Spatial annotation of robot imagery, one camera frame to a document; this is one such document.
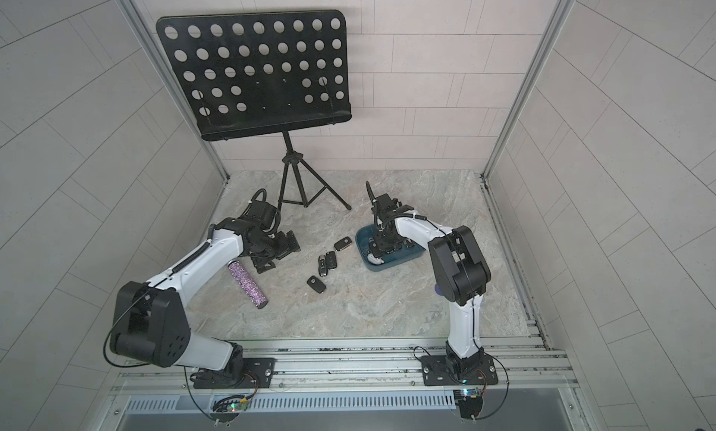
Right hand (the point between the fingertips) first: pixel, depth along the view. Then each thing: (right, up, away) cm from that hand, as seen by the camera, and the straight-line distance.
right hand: (385, 240), depth 97 cm
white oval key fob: (-4, -5, -6) cm, 9 cm away
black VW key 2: (-23, -12, -11) cm, 28 cm away
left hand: (-28, -1, -11) cm, 30 cm away
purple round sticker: (+16, -14, -11) cm, 23 cm away
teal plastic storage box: (+2, -5, -6) cm, 8 cm away
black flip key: (-18, -6, -6) cm, 20 cm away
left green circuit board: (-39, -35, -32) cm, 61 cm away
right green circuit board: (+20, -35, -29) cm, 50 cm away
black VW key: (-14, 0, -3) cm, 14 cm away
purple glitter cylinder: (-42, -11, -15) cm, 45 cm away
